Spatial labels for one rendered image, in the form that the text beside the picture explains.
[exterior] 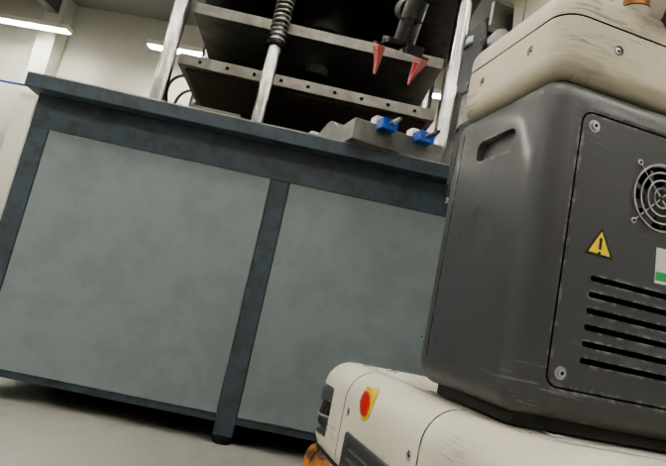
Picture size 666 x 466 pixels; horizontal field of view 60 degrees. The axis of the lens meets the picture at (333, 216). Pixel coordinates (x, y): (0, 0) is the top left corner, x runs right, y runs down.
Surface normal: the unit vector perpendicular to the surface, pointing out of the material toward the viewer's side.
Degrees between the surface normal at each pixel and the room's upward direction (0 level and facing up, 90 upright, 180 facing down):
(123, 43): 90
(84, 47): 90
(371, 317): 90
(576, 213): 90
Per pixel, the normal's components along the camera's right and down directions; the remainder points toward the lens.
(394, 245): 0.07, -0.15
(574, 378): 0.27, -0.11
